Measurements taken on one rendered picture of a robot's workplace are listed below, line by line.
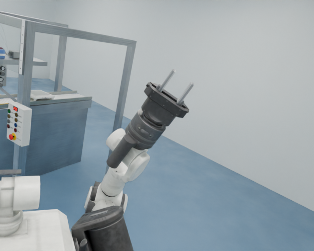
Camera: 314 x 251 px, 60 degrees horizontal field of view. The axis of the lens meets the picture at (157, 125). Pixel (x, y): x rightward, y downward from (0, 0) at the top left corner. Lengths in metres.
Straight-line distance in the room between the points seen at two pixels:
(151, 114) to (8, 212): 0.37
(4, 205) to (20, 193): 0.04
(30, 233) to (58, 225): 0.06
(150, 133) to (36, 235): 0.33
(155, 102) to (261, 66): 3.78
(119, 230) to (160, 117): 0.28
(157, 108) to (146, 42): 5.05
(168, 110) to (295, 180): 3.81
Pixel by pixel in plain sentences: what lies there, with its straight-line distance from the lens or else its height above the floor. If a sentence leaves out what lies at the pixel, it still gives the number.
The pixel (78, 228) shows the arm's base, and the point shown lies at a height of 1.33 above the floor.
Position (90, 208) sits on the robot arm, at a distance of 0.91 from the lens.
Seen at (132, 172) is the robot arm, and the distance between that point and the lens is 0.76.
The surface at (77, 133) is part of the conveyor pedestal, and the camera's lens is 3.60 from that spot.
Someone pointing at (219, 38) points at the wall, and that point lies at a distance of 4.75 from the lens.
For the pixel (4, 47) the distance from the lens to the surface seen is 2.18.
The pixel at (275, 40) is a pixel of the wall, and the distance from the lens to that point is 4.39.
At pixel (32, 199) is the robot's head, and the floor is 1.42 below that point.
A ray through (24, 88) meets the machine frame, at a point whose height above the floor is 1.26.
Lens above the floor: 1.75
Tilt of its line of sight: 17 degrees down
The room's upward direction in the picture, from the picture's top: 13 degrees clockwise
